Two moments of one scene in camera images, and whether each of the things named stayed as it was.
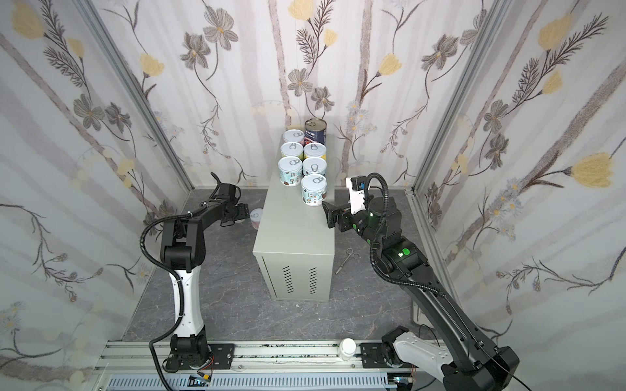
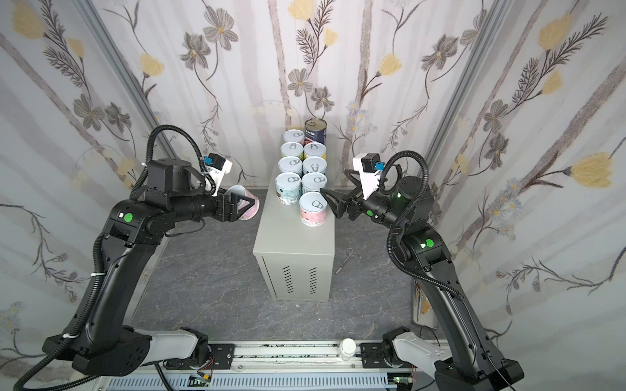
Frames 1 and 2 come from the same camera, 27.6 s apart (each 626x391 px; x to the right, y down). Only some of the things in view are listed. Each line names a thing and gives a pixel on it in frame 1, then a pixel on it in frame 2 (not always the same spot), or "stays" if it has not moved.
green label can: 291,149 stays
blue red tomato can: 315,131 stays
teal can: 314,164 stays
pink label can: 255,215 to 241,191
